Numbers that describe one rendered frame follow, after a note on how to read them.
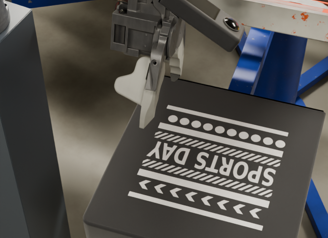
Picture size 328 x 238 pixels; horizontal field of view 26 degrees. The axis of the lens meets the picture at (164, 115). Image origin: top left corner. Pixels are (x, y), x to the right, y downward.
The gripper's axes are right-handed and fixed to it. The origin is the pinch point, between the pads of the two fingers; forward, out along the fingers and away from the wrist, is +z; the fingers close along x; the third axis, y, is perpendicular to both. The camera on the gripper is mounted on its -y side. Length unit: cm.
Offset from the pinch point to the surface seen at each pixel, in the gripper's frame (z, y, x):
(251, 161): 40, -9, -53
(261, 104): 35, -7, -71
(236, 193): 43, -8, -43
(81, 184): 117, 61, -126
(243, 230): 46, -11, -34
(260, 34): 29, -1, -100
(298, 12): -11.6, -15.0, -14.9
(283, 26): -9.4, -13.2, -14.4
